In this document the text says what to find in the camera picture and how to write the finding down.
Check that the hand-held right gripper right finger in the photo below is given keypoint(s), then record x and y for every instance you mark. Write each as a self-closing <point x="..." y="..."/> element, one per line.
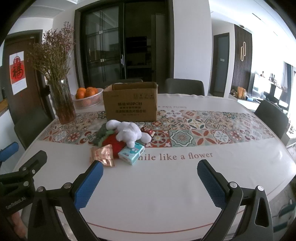
<point x="211" y="185"/>

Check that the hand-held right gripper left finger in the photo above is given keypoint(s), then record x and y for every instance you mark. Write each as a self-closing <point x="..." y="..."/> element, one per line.
<point x="89" y="185"/>

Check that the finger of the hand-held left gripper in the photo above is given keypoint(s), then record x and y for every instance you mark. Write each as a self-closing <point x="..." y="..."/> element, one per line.
<point x="10" y="150"/>
<point x="32" y="165"/>

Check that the red strawberry plush toy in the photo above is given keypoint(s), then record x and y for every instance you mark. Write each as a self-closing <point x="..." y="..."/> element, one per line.
<point x="111" y="142"/>

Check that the white plush toy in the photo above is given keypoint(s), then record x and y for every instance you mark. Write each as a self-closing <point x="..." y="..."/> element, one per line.
<point x="127" y="133"/>

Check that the cardboard box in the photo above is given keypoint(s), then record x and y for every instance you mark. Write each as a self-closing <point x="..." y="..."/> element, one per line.
<point x="129" y="104"/>

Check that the dark grey dining chair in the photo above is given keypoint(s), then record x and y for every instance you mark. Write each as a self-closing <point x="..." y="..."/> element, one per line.
<point x="30" y="129"/>
<point x="122" y="81"/>
<point x="185" y="87"/>
<point x="272" y="115"/>

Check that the orange snack packet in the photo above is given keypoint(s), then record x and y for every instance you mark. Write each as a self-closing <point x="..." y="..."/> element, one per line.
<point x="103" y="155"/>

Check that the patterned tablecloth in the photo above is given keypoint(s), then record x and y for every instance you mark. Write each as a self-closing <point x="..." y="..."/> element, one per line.
<point x="161" y="185"/>

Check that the blue white tissue pack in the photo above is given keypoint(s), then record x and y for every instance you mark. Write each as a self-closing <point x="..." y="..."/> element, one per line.
<point x="130" y="154"/>

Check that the glass vase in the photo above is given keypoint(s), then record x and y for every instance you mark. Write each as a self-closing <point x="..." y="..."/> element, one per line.
<point x="64" y="106"/>

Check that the red small packet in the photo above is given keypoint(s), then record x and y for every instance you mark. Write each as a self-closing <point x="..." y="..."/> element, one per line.
<point x="149" y="133"/>

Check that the white fruit basket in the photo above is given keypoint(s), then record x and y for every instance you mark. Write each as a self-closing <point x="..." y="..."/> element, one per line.
<point x="89" y="102"/>

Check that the orange fruit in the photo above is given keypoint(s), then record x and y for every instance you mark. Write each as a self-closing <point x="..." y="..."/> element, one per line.
<point x="81" y="89"/>
<point x="91" y="91"/>
<point x="80" y="94"/>

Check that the white tv cabinet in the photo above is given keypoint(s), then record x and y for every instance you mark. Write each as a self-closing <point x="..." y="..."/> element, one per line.
<point x="240" y="102"/>

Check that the orange box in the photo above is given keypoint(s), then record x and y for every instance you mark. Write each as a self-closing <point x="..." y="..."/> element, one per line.
<point x="242" y="92"/>

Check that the dried flower bunch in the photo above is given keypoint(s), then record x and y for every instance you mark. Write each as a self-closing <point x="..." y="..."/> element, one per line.
<point x="53" y="55"/>

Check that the television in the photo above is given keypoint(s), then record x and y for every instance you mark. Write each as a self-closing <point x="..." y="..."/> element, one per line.
<point x="260" y="83"/>

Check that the dark interior door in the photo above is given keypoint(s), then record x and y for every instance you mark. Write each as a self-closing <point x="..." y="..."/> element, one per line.
<point x="220" y="64"/>

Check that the black glass sliding door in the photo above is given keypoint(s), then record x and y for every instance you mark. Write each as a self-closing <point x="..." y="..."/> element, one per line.
<point x="124" y="46"/>

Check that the red wall calendar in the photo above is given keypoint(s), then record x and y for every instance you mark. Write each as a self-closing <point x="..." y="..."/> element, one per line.
<point x="18" y="71"/>

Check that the dark slatted wall panel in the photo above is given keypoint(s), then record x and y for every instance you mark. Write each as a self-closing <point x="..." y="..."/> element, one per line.
<point x="240" y="74"/>

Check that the gold wall ornament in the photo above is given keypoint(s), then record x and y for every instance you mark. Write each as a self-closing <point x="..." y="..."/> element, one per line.
<point x="242" y="51"/>

